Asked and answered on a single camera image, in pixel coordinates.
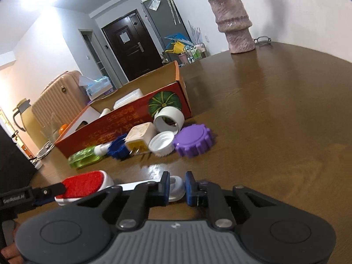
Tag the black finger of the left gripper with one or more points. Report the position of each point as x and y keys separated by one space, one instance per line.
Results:
x=48 y=194

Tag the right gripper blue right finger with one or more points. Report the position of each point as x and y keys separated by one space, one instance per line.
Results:
x=210 y=197

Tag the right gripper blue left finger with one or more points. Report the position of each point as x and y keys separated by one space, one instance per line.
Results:
x=139 y=200

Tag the round white metal disc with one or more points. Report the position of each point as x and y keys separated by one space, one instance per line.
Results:
x=177 y=189

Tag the red white lint brush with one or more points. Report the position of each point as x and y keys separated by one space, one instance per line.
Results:
x=84 y=185

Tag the purple ribbed lid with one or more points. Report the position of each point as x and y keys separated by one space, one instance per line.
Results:
x=193 y=140

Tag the green spray bottle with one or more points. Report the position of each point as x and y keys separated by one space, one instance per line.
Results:
x=88 y=156

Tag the blue ribbed lid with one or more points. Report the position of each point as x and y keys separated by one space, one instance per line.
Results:
x=118 y=149

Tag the white ribbed bottle cap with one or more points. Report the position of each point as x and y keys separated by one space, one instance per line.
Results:
x=162 y=144

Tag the beige cube plug adapter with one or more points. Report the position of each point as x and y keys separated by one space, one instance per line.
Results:
x=138 y=138

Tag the white tape roll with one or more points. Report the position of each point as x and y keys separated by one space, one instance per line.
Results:
x=169 y=119

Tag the small white tube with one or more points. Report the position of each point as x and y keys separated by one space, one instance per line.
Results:
x=105 y=112

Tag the person's left hand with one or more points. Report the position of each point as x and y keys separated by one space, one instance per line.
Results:
x=11 y=252

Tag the black paper bag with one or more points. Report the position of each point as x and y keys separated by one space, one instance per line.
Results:
x=16 y=170

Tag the clear glass cup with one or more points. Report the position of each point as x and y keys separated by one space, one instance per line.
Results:
x=51 y=128

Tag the yellow thermos jug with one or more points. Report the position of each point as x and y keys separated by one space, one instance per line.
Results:
x=24 y=110

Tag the orange fruit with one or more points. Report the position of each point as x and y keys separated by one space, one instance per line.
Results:
x=63 y=128

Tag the pink ribbed suitcase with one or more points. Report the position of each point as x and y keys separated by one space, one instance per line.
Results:
x=61 y=101

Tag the orange cardboard box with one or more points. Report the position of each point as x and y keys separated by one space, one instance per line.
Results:
x=162 y=87

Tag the blue tissue box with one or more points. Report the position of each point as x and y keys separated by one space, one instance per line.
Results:
x=96 y=88

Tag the clear plastic swab container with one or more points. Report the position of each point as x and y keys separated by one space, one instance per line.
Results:
x=130 y=97

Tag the cluttered storage cart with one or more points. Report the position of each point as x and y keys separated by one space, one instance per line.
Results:
x=183 y=46

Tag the black eyeglasses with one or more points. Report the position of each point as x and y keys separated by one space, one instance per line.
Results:
x=262 y=41

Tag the dark brown door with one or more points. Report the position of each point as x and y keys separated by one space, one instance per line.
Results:
x=132 y=45

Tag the pink ceramic vase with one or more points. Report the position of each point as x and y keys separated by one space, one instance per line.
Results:
x=233 y=21

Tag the grey refrigerator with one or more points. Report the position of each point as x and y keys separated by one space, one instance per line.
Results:
x=165 y=21

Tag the white charger with cable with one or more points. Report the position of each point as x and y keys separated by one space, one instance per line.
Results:
x=42 y=153

